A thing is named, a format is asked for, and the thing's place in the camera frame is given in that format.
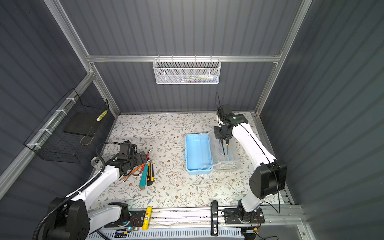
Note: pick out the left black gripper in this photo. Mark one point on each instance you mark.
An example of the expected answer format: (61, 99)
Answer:
(139, 160)

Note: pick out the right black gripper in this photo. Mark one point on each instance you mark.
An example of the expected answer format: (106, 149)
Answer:
(217, 135)

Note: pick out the orange handle screwdriver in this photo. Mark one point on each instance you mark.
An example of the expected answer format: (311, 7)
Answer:
(227, 148)

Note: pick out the orange pen tool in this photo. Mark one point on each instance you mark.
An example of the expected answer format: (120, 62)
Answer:
(137, 172)

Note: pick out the red pencil tool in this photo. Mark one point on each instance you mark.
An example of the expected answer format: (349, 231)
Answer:
(145, 159)

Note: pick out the blue plastic tool box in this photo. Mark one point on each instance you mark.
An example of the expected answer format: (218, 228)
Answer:
(203, 153)

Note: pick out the teal utility knife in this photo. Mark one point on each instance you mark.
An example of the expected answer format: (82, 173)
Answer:
(143, 181)

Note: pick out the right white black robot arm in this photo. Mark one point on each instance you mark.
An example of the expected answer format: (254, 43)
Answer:
(269, 176)

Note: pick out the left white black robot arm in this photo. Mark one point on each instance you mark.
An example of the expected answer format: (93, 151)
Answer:
(70, 218)

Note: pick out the black wire side basket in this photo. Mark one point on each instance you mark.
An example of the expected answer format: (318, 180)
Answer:
(67, 136)

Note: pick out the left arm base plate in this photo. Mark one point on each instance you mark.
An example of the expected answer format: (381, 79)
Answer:
(136, 221)

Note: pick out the yellow marker on rail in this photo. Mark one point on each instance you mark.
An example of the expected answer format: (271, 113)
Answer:
(146, 220)

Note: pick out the black remote on rail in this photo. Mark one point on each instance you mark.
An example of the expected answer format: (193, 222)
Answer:
(214, 218)

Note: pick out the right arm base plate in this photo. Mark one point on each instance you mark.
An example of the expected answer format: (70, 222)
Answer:
(233, 216)

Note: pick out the white wire wall basket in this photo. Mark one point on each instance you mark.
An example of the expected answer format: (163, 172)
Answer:
(187, 72)

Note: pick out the aluminium front rail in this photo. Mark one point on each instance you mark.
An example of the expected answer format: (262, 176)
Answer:
(194, 217)

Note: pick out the white perforated cable tray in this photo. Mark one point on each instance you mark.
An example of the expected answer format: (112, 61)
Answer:
(170, 234)

